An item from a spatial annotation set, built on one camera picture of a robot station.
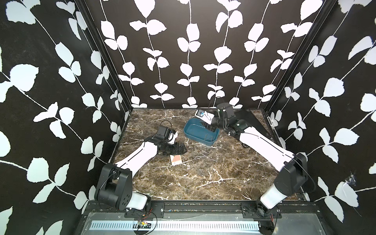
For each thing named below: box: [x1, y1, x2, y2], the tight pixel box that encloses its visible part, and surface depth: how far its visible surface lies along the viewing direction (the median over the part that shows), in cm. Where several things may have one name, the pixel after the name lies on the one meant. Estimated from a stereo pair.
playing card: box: [169, 154, 183, 166], surface depth 92 cm
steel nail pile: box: [190, 149, 217, 176], surface depth 93 cm
